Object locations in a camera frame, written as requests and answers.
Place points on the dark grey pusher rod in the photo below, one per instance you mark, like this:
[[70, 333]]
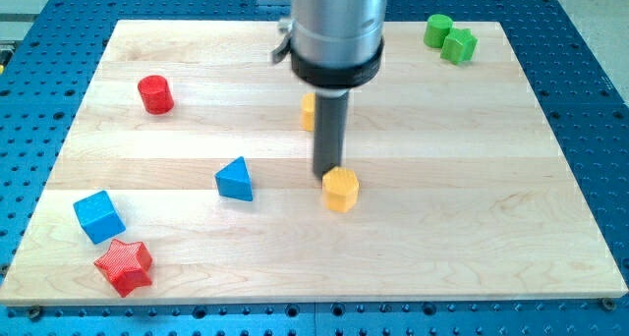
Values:
[[330, 113]]

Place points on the blue cube block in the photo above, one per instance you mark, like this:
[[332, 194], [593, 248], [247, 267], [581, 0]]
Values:
[[98, 217]]

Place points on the green cylinder block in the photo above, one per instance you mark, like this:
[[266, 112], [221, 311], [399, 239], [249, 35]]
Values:
[[438, 27]]

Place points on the yellow heart block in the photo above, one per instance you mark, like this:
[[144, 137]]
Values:
[[308, 112]]

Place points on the blue triangle block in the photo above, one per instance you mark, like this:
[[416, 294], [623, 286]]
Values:
[[234, 180]]

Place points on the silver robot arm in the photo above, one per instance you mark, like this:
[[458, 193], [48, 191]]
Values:
[[335, 46]]

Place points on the yellow hexagon block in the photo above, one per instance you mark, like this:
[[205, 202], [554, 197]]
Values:
[[340, 189]]

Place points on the red star block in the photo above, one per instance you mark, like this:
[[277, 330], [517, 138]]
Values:
[[125, 266]]

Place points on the red cylinder block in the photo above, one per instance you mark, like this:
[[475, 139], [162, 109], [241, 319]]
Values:
[[155, 94]]

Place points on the wooden board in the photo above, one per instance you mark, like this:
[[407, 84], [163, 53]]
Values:
[[465, 193]]

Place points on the green star block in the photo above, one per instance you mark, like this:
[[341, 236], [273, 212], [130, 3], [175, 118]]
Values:
[[458, 46]]

